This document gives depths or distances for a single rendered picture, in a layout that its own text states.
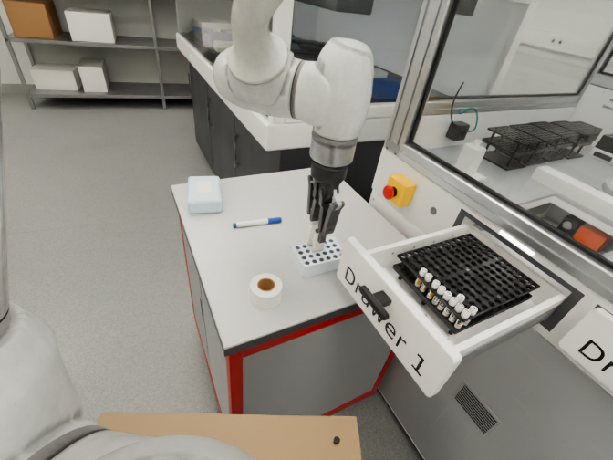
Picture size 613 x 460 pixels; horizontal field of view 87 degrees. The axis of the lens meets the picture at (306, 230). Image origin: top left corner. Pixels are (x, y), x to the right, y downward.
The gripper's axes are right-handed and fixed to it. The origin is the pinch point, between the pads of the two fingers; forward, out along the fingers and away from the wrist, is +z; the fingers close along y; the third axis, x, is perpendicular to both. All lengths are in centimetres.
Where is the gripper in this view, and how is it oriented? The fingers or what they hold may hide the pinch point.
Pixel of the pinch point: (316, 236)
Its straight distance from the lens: 78.3
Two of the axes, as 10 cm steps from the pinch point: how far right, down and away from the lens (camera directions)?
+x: -9.0, 1.7, -4.0
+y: -4.1, -5.9, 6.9
